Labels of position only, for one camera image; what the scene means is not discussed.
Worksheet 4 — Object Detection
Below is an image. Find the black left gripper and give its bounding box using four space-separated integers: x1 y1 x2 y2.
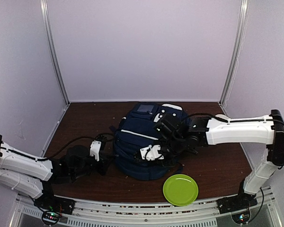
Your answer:
71 153 115 179

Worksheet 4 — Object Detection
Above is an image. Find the navy blue student backpack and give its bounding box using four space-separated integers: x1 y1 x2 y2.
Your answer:
109 102 191 181

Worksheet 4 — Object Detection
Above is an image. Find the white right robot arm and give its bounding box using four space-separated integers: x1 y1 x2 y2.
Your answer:
154 109 284 209

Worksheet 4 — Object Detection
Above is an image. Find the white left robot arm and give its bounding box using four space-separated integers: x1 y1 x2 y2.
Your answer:
0 135 115 210

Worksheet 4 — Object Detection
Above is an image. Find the green plastic plate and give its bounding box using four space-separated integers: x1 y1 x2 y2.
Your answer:
162 174 199 206

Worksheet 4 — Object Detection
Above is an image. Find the white and black bowl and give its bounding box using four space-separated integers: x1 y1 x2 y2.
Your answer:
215 114 229 120

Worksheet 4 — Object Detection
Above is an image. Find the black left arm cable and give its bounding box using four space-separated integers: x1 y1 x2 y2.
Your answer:
0 133 115 161

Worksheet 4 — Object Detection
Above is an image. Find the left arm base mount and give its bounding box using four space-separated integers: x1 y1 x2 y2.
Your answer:
31 196 75 226

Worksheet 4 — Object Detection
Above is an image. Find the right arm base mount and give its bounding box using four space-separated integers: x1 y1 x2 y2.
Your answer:
216 194 258 225

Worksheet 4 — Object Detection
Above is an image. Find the front aluminium rail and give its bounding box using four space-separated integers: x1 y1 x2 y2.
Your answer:
7 187 284 227

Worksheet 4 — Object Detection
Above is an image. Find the right aluminium frame post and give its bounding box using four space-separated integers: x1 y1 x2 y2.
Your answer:
220 0 249 108

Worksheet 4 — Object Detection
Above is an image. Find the aluminium frame post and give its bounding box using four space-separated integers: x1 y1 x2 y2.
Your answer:
40 0 70 105
220 0 249 108

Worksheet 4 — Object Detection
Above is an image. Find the left aluminium frame post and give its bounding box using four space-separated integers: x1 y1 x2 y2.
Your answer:
40 0 70 105

